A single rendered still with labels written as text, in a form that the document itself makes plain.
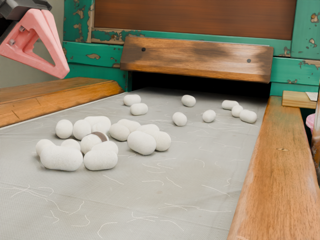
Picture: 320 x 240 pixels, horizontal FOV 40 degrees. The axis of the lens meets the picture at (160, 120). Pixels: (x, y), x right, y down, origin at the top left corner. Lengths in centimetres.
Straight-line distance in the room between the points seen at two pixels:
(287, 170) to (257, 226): 12
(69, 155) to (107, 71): 61
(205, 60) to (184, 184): 51
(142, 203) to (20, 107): 33
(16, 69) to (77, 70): 101
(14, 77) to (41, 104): 135
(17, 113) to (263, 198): 40
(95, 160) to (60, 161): 3
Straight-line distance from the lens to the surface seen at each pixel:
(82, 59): 100
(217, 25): 93
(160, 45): 90
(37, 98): 67
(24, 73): 199
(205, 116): 67
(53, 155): 39
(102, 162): 40
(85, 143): 44
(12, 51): 54
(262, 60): 86
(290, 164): 39
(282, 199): 30
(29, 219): 30
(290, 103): 75
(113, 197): 34
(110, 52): 97
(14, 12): 51
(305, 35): 91
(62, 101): 72
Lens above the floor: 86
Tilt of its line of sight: 10 degrees down
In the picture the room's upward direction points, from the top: 4 degrees clockwise
